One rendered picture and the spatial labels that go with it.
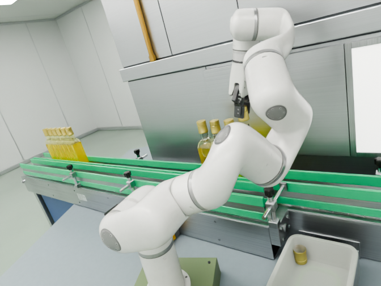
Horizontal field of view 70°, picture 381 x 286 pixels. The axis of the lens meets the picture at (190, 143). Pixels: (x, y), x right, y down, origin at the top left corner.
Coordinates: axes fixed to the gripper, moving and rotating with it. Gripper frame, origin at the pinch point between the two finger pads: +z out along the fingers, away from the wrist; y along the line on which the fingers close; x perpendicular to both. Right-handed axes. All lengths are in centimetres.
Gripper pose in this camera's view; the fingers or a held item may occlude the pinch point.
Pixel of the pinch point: (242, 109)
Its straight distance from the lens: 88.1
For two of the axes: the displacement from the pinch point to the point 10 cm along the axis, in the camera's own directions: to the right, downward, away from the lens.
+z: 0.3, 8.8, 4.7
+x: 8.3, 2.4, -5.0
